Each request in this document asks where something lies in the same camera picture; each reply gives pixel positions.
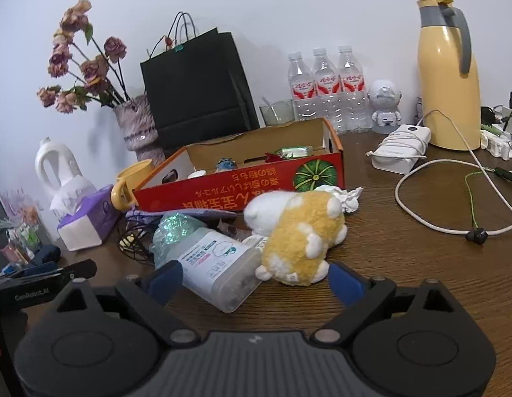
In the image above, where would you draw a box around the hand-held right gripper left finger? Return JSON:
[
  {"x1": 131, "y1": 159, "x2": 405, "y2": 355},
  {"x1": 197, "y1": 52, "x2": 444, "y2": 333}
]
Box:
[{"x1": 53, "y1": 260, "x2": 201, "y2": 348}]

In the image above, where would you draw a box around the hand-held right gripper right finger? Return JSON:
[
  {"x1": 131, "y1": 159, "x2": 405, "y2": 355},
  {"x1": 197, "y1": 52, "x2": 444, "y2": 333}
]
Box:
[{"x1": 314, "y1": 261, "x2": 461, "y2": 348}]

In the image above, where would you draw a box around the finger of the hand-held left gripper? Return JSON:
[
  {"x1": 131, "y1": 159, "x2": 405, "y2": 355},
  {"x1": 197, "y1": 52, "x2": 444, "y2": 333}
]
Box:
[{"x1": 0, "y1": 245, "x2": 61, "y2": 279}]

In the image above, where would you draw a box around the shiny green plastic bag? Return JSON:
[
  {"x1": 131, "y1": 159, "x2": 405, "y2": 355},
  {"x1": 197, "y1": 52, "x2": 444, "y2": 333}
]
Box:
[{"x1": 150, "y1": 211, "x2": 211, "y2": 269}]

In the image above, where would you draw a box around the black cable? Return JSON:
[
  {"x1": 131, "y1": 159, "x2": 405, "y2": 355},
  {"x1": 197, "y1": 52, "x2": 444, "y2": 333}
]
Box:
[{"x1": 117, "y1": 219, "x2": 157, "y2": 263}]

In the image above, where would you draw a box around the white medicine bottle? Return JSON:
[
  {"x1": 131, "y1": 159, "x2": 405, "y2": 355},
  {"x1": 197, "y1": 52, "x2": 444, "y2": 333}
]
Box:
[{"x1": 177, "y1": 227, "x2": 262, "y2": 314}]

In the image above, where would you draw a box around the yellow and white plush toy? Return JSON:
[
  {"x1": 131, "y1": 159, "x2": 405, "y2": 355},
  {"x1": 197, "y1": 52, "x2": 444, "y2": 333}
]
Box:
[{"x1": 243, "y1": 190, "x2": 348, "y2": 287}]

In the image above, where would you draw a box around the purple fabric pouch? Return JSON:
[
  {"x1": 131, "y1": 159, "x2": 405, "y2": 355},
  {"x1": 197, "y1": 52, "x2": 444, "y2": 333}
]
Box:
[{"x1": 126, "y1": 208, "x2": 238, "y2": 221}]

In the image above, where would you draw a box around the white tissue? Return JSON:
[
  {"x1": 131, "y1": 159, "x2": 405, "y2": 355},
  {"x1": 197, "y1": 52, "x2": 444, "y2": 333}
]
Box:
[{"x1": 314, "y1": 185, "x2": 364, "y2": 214}]

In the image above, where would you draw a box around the red cardboard box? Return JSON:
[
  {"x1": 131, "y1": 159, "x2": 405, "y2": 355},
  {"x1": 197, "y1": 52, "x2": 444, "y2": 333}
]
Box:
[{"x1": 132, "y1": 116, "x2": 346, "y2": 212}]

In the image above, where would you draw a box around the clear organizer with small items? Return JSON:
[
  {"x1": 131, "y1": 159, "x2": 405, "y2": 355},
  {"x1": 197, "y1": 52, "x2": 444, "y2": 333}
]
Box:
[{"x1": 0, "y1": 215, "x2": 46, "y2": 276}]

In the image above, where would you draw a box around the purple tissue pack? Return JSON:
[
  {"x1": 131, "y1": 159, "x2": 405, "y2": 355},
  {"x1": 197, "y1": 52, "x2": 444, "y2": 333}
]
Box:
[{"x1": 51, "y1": 176, "x2": 120, "y2": 252}]

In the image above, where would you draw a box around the white detergent bottle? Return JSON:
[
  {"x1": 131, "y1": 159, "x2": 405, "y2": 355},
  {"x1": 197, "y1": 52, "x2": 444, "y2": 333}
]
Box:
[{"x1": 35, "y1": 137, "x2": 83, "y2": 199}]

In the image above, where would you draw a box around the yellow mug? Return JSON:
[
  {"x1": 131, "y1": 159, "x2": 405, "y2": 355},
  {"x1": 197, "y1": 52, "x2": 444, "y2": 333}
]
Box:
[{"x1": 110, "y1": 159, "x2": 154, "y2": 211}]

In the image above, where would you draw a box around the white power bank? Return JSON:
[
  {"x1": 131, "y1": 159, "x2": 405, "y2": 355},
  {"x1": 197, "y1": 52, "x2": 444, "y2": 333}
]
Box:
[{"x1": 367, "y1": 124, "x2": 430, "y2": 175}]

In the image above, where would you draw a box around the green foil packet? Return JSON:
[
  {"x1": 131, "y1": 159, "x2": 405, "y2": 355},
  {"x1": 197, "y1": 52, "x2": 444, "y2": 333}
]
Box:
[{"x1": 276, "y1": 146, "x2": 314, "y2": 160}]

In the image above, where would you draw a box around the purple textured vase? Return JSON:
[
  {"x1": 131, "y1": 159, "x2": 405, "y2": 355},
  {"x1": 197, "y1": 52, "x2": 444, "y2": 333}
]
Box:
[{"x1": 113, "y1": 94, "x2": 166, "y2": 166}]

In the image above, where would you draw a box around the glass cup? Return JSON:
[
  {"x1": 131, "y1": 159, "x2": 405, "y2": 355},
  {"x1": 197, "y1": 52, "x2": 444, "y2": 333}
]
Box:
[{"x1": 259, "y1": 99, "x2": 295, "y2": 127}]

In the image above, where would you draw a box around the white robot-shaped speaker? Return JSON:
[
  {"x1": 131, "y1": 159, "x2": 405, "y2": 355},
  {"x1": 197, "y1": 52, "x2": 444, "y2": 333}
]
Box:
[{"x1": 367, "y1": 79, "x2": 403, "y2": 134}]

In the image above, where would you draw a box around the clear water bottle red label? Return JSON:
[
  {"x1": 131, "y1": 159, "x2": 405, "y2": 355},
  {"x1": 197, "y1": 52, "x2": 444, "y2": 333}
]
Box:
[
  {"x1": 311, "y1": 47, "x2": 343, "y2": 133},
  {"x1": 287, "y1": 52, "x2": 316, "y2": 122},
  {"x1": 337, "y1": 45, "x2": 371, "y2": 134}
]

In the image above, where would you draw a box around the white power strip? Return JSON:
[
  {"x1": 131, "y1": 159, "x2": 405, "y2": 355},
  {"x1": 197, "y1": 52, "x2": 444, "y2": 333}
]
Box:
[{"x1": 481, "y1": 105, "x2": 512, "y2": 161}]

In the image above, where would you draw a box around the dried rose bouquet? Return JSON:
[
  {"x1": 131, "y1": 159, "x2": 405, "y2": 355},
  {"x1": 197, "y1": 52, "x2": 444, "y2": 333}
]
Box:
[{"x1": 37, "y1": 0, "x2": 130, "y2": 114}]

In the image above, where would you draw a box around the yellow thermos jug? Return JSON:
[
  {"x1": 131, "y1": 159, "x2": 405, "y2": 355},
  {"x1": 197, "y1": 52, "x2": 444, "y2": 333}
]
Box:
[{"x1": 417, "y1": 0, "x2": 483, "y2": 152}]

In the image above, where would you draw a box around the white cable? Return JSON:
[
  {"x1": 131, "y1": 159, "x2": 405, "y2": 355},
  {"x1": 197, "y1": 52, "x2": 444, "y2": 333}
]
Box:
[{"x1": 395, "y1": 110, "x2": 512, "y2": 236}]

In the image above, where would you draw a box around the green cable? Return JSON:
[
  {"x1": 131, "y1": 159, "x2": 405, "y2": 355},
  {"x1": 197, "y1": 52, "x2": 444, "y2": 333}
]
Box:
[{"x1": 464, "y1": 166, "x2": 512, "y2": 245}]

